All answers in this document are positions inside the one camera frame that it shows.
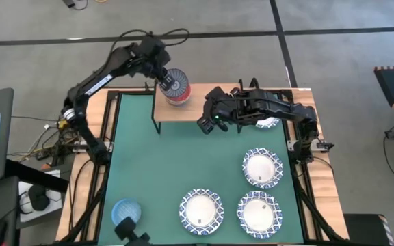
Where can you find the wooden shelf with black legs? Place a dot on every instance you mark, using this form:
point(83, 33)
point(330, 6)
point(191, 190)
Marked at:
point(183, 112)

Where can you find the red patterned bowl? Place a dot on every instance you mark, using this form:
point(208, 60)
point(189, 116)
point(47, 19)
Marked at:
point(180, 100)

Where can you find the black bar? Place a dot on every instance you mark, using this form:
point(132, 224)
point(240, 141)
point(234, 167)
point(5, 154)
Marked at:
point(36, 176)

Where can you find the black perforated box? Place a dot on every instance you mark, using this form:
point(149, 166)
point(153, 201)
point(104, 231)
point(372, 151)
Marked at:
point(87, 102)

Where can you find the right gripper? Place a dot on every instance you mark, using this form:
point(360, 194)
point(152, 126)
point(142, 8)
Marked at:
point(217, 106)

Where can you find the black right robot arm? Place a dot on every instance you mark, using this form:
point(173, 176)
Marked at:
point(279, 107)

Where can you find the green table mat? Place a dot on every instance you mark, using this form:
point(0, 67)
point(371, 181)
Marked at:
point(163, 171)

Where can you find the black headphones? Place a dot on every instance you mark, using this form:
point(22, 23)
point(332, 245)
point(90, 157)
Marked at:
point(39, 200)

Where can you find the black metal table frame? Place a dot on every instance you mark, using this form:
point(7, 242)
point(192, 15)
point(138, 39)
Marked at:
point(101, 205)

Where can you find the white paper sheet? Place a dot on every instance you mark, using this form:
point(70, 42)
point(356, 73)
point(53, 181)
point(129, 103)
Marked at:
point(55, 205)

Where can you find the light blue bowl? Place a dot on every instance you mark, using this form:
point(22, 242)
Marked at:
point(125, 209)

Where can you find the black box with striped corner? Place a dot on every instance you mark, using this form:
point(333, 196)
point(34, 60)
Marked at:
point(364, 230)

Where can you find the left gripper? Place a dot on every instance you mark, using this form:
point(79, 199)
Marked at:
point(154, 54)

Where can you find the blue patterned paper plate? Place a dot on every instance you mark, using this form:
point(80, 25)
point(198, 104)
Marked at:
point(261, 168)
point(258, 215)
point(201, 212)
point(268, 124)

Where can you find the navy striped bowl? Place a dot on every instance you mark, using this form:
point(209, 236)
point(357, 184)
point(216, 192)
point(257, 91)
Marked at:
point(182, 82)

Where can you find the yellow plug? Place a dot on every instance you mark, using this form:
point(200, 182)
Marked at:
point(63, 124)

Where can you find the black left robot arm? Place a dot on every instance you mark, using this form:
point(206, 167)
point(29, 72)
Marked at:
point(80, 133)

